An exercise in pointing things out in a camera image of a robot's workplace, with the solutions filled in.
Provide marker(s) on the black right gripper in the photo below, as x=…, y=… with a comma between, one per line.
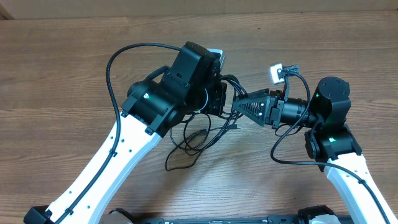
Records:
x=260, y=107

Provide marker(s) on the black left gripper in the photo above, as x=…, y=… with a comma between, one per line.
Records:
x=214, y=106

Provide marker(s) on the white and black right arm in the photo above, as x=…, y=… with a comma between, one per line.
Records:
x=329, y=142

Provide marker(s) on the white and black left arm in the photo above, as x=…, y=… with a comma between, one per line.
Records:
x=152, y=107

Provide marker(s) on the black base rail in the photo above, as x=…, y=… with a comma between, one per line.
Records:
x=121, y=216

